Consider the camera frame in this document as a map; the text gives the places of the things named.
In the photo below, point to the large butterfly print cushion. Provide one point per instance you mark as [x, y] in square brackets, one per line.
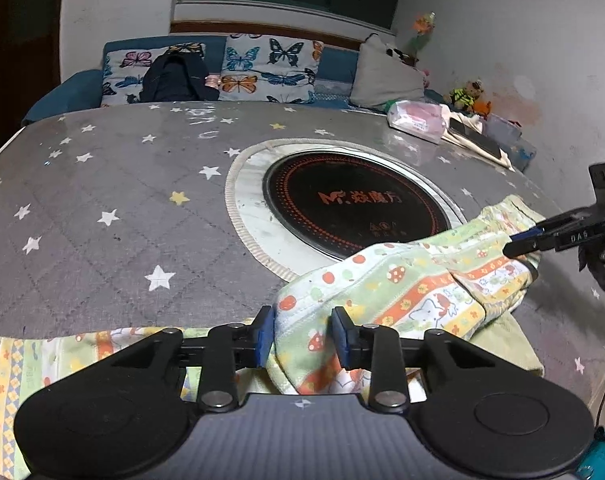
[272, 70]

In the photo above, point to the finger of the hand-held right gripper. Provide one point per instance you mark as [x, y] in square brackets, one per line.
[567, 222]
[529, 249]

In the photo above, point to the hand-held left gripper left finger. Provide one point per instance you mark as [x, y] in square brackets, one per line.
[266, 332]

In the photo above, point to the cream cloth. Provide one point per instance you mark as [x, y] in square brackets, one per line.
[505, 161]

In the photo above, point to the grey pillow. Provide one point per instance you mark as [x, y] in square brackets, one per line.
[387, 77]

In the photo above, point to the pink plush toy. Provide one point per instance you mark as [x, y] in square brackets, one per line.
[425, 77]

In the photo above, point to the small butterfly print cushion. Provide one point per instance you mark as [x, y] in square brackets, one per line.
[127, 67]

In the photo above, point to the black round induction cooker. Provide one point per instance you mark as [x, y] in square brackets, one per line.
[332, 180]

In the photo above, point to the black backpack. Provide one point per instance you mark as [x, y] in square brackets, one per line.
[172, 80]

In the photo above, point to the wooden rail behind sofa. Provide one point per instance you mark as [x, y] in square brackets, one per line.
[282, 30]

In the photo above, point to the orange toy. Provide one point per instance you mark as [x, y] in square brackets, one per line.
[484, 107]

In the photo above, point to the brown teddy bear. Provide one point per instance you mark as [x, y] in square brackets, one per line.
[466, 96]

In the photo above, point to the grey star print tablecloth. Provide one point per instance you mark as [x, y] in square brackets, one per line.
[107, 185]

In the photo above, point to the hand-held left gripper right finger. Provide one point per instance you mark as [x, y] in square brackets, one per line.
[341, 335]

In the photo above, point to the blue sofa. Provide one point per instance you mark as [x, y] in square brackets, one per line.
[82, 85]

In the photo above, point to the pink tissue pack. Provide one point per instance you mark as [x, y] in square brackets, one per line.
[417, 117]

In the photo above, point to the colourful pinwheel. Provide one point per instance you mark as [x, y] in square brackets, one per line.
[422, 24]

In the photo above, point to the small pink object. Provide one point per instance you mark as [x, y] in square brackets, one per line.
[213, 80]

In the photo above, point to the clear plastic toy box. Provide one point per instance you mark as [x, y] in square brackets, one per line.
[499, 127]

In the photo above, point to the brown wooden door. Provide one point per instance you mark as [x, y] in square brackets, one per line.
[22, 35]

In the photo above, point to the patterned pajama pants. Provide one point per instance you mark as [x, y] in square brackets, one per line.
[407, 285]

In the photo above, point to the black phone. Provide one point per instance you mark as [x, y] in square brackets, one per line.
[477, 140]

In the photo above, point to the panda plush toy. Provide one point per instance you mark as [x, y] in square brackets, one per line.
[397, 53]

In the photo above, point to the patterned pajama shirt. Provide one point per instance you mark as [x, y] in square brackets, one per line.
[32, 370]

